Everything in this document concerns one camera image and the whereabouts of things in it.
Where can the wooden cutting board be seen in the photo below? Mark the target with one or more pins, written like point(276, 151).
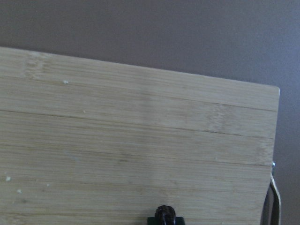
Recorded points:
point(88, 142)

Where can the dark cherry right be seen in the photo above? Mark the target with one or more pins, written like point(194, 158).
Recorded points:
point(165, 215)

